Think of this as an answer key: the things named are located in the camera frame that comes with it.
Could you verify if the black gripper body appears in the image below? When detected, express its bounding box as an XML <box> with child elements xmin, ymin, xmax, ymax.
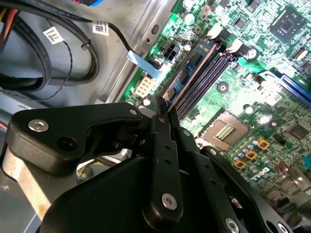
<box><xmin>40</xmin><ymin>156</ymin><xmax>224</xmax><ymax>233</ymax></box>

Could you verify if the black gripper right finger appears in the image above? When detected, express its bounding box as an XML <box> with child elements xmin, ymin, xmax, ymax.
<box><xmin>169</xmin><ymin>106</ymin><xmax>294</xmax><ymax>233</ymax></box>

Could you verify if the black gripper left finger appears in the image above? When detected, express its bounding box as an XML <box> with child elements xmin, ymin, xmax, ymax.
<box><xmin>6</xmin><ymin>97</ymin><xmax>184</xmax><ymax>225</ymax></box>

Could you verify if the blue RAM stick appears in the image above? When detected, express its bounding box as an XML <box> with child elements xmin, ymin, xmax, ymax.
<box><xmin>162</xmin><ymin>41</ymin><xmax>219</xmax><ymax>109</ymax></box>

